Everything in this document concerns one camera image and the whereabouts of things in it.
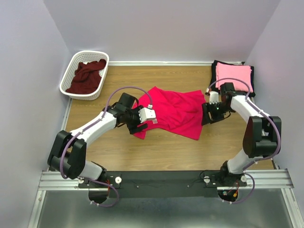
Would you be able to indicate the folded black t shirt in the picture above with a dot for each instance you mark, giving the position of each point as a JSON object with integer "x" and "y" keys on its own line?
{"x": 213, "y": 77}

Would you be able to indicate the folded pink t shirt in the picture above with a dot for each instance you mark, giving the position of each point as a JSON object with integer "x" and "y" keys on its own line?
{"x": 242, "y": 73}

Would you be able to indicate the crimson red t shirt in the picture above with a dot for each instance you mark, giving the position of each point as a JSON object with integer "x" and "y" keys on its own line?
{"x": 176, "y": 112}

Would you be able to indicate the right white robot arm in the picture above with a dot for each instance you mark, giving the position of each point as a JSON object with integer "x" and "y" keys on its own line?
{"x": 262, "y": 137}

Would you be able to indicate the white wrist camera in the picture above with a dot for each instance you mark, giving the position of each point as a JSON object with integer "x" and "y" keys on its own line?
{"x": 147, "y": 114}
{"x": 213, "y": 96}

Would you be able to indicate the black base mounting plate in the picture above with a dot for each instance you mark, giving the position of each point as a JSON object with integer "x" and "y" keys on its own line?
{"x": 166, "y": 184}

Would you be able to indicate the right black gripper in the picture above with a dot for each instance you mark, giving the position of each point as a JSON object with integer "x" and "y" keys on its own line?
{"x": 206, "y": 107}

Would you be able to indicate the aluminium frame rail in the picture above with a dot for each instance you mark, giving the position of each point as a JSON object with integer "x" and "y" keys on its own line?
{"x": 263, "y": 179}

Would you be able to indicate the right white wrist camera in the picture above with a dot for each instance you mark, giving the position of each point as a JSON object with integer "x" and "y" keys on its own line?
{"x": 213, "y": 96}

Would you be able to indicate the white plastic laundry basket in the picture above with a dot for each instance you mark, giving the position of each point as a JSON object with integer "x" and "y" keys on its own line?
{"x": 85, "y": 57}

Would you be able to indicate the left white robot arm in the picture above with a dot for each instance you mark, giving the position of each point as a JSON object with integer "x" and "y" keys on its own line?
{"x": 68, "y": 152}

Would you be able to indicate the dark maroon t shirt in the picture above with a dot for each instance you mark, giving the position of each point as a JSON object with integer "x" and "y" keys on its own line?
{"x": 87, "y": 78}

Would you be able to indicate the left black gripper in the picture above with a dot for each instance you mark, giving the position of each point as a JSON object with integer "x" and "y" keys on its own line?
{"x": 134, "y": 128}

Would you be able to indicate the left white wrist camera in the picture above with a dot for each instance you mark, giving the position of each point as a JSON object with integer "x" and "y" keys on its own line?
{"x": 147, "y": 114}

